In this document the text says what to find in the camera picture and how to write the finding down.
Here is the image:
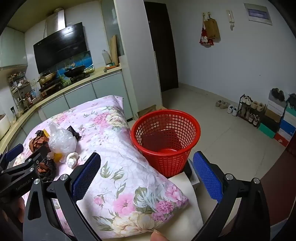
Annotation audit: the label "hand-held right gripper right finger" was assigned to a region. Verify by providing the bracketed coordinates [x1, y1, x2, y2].
[192, 151, 271, 241]

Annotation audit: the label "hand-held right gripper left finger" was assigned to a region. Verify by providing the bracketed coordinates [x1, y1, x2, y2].
[23, 152, 103, 241]

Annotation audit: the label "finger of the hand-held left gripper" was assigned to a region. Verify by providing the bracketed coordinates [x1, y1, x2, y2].
[0, 144, 24, 167]
[2, 147, 51, 180]

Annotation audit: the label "brown paper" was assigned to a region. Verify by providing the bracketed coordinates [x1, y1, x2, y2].
[29, 130, 57, 180]

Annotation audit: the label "red plastic mesh basket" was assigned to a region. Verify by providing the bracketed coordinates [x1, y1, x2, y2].
[131, 110, 201, 178]

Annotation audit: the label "person's left hand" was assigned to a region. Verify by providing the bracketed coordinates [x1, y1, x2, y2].
[9, 197, 26, 224]

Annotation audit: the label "person's right hand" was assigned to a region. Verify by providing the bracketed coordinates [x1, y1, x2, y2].
[150, 230, 171, 241]

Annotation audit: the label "small white box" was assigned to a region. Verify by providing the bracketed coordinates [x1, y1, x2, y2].
[188, 159, 202, 189]

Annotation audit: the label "small white tissue wad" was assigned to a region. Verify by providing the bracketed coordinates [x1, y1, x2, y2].
[66, 152, 79, 168]

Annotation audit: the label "white rice cooker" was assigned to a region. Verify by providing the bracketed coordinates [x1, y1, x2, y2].
[0, 113, 12, 138]

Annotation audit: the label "clear crumpled plastic bag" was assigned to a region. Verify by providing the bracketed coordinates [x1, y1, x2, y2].
[47, 122, 78, 155]

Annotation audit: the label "pink floral blanket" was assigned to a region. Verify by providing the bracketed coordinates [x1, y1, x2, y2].
[13, 95, 190, 234]

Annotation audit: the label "black crumpled wrapper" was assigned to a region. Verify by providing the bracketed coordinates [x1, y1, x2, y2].
[67, 126, 81, 141]

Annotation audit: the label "metal spice rack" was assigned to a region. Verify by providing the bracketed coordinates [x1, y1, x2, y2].
[7, 72, 41, 112]

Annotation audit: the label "black induction cooker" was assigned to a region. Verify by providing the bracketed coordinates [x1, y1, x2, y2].
[38, 80, 64, 95]

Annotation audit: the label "black shoe rack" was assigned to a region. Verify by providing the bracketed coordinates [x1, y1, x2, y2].
[238, 94, 266, 127]

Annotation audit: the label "golden cooking pot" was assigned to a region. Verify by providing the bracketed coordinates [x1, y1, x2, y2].
[38, 71, 58, 85]

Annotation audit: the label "brown cardboard box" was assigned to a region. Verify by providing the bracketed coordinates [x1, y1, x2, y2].
[137, 105, 162, 119]

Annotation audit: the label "stack of shoe boxes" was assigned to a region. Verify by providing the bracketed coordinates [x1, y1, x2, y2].
[258, 91, 296, 147]

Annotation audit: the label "grey kitchen base cabinets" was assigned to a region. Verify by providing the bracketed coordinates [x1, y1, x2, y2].
[0, 65, 134, 151]

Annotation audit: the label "black gas stove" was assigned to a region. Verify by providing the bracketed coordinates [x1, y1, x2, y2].
[69, 73, 91, 82]

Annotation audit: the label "black wok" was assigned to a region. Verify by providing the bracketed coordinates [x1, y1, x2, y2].
[63, 65, 86, 78]

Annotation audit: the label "grey upper kitchen cabinets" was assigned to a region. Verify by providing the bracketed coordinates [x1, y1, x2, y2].
[0, 27, 28, 69]

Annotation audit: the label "blue backsplash picture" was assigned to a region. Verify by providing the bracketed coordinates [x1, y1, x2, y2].
[54, 50, 96, 80]

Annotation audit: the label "black range hood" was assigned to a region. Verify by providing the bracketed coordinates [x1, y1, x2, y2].
[33, 8, 89, 74]

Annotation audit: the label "clear plastic bottle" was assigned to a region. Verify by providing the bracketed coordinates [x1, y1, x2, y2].
[102, 49, 111, 66]

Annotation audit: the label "wooden cutting board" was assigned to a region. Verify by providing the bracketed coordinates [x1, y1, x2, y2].
[109, 34, 119, 65]

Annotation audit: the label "dark brown door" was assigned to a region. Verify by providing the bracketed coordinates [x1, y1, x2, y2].
[144, 0, 179, 93]

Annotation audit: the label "brown paper bag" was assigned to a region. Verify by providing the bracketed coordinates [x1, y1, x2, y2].
[203, 14, 221, 40]

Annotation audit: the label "grey electrical panel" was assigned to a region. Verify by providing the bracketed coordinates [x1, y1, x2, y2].
[244, 3, 273, 25]

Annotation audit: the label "white wall intercom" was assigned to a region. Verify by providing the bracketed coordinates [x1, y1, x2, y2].
[226, 10, 234, 30]

